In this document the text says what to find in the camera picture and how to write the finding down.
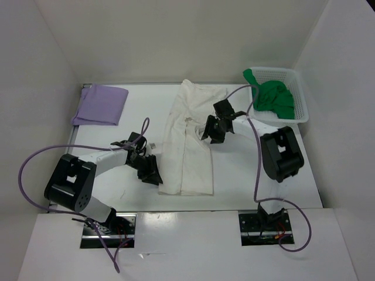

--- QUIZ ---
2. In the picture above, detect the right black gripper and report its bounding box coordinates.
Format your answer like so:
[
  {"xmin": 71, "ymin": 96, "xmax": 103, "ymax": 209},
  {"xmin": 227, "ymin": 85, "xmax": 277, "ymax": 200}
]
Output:
[{"xmin": 201, "ymin": 115, "xmax": 227, "ymax": 144}]

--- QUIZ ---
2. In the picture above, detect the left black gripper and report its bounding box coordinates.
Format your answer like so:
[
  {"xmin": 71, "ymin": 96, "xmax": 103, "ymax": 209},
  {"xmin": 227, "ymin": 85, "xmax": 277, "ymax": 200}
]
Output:
[{"xmin": 128, "ymin": 154, "xmax": 163, "ymax": 186}]

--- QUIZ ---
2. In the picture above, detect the white t shirt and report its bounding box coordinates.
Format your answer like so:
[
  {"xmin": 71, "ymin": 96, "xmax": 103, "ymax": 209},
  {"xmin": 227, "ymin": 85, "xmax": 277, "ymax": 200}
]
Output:
[{"xmin": 159, "ymin": 79, "xmax": 227, "ymax": 196}]

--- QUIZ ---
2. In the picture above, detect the purple t shirt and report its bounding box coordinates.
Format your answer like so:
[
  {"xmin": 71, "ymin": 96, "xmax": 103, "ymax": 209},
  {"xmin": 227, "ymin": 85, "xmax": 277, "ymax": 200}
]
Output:
[{"xmin": 71, "ymin": 84, "xmax": 129, "ymax": 126}]

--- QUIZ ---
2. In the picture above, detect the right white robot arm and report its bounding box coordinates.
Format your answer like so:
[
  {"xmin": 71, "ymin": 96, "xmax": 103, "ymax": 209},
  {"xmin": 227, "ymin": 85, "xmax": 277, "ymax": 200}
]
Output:
[{"xmin": 200, "ymin": 99, "xmax": 304, "ymax": 232}]

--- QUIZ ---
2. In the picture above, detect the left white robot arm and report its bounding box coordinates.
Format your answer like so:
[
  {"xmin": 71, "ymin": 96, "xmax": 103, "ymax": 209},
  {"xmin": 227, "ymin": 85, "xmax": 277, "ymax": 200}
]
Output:
[{"xmin": 44, "ymin": 132, "xmax": 163, "ymax": 234}]

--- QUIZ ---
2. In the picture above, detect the green t shirt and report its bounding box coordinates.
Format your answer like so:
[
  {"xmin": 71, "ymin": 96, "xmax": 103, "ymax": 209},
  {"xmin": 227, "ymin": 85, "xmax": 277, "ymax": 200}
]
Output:
[{"xmin": 243, "ymin": 68, "xmax": 295, "ymax": 119}]

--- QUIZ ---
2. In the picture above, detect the white plastic basket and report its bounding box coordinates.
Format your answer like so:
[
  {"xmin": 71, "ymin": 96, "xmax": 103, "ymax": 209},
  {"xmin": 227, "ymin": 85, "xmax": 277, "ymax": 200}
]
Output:
[{"xmin": 249, "ymin": 67, "xmax": 309, "ymax": 124}]

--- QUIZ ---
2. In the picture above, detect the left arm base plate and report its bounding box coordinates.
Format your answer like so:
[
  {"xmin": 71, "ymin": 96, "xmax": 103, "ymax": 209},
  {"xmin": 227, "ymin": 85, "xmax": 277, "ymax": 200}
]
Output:
[{"xmin": 80, "ymin": 213, "xmax": 137, "ymax": 249}]

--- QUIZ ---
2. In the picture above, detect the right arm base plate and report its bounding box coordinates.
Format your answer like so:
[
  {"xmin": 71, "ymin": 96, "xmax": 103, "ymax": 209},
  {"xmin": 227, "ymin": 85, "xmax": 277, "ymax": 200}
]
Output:
[{"xmin": 238, "ymin": 211, "xmax": 295, "ymax": 246}]

